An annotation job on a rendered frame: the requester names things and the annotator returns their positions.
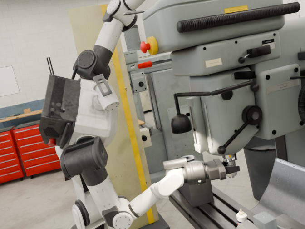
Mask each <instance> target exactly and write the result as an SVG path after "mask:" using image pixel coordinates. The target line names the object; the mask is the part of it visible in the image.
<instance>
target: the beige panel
mask: <svg viewBox="0 0 305 229"><path fill-rule="evenodd" d="M108 5H109V4H103V5H93V6H86V7H79V8H72V9H67V13H68V17H69V21H70V25H71V29H72V33H73V37H74V42H75V46H76V50H77V53H78V56H79V54H80V53H81V52H83V51H84V50H93V47H94V45H95V43H96V40H97V38H98V36H99V33H100V31H101V29H102V26H103V24H104V23H103V20H102V19H103V16H104V14H105V11H106V9H107V7H108ZM93 51H94V50H93ZM108 65H109V67H110V69H111V73H110V76H109V78H108V84H109V85H111V86H112V87H113V89H114V91H115V93H116V95H117V97H118V100H119V102H120V104H119V106H118V118H117V132H116V135H115V137H114V138H113V140H112V142H111V143H110V145H109V146H108V147H106V148H105V149H106V151H107V154H108V160H107V165H106V167H105V168H106V171H107V173H108V175H109V178H110V180H111V182H112V184H113V187H114V189H115V191H116V193H117V195H118V196H125V197H127V198H128V200H129V202H131V201H132V200H133V199H134V198H136V197H137V196H139V195H140V194H142V193H143V192H144V191H145V190H146V189H148V188H149V187H150V186H151V185H152V183H151V179H150V175H149V170H148V165H147V160H146V156H145V151H144V147H143V141H142V137H141V132H140V128H139V124H138V118H137V113H136V109H135V105H134V100H133V94H132V90H131V86H130V81H129V77H128V71H127V67H126V62H125V58H124V54H123V48H122V43H121V39H120V38H119V40H118V42H117V45H116V47H115V50H114V52H113V55H112V57H111V59H110V62H109V64H108ZM128 229H170V227H169V225H168V224H167V223H166V221H165V220H164V219H163V217H162V216H161V215H160V214H159V212H158V211H157V207H156V203H155V204H154V205H153V206H152V207H151V208H150V209H149V210H148V211H147V212H146V213H145V214H143V215H142V216H140V217H138V218H137V219H136V220H135V221H133V223H132V225H131V226H130V227H129V228H128Z"/></svg>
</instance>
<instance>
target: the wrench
mask: <svg viewBox="0 0 305 229"><path fill-rule="evenodd" d="M145 11H146V10H139V11H133V12H126V13H123V15H133V14H140V13H144V12H145Z"/></svg>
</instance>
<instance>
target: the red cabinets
mask: <svg viewBox="0 0 305 229"><path fill-rule="evenodd" d="M39 123H40V120H38V121H33V122H29V123H25V124H20V125H18V126H17V127H15V125H14V126H11V127H6V128H2V129H0V184H1V183H4V182H7V181H11V180H14V179H18V178H20V180H21V181H23V177H24V175H25V174H26V175H27V176H30V178H31V179H32V178H33V175H34V174H39V173H43V172H46V171H50V170H54V169H59V168H61V167H60V159H59V157H58V156H57V153H56V150H55V146H54V147H52V146H48V145H47V144H44V142H43V139H42V137H41V134H40V132H39Z"/></svg>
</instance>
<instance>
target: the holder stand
mask: <svg viewBox="0 0 305 229"><path fill-rule="evenodd" d="M182 158H186V159H187V163H193V162H198V161H200V160H198V159H197V158H196V157H195V156H193V155H185V156H182V157H180V158H179V159H182ZM179 190H180V192H181V193H182V194H183V196H184V197H185V198H186V200H187V201H188V202H189V204H190V205H191V206H192V207H193V208H194V207H197V206H199V205H203V204H206V203H210V202H212V201H214V198H213V192H212V185H211V181H210V180H209V179H206V183H203V184H196V185H190V186H189V185H188V184H187V183H186V184H185V183H184V185H183V186H182V187H180V188H179Z"/></svg>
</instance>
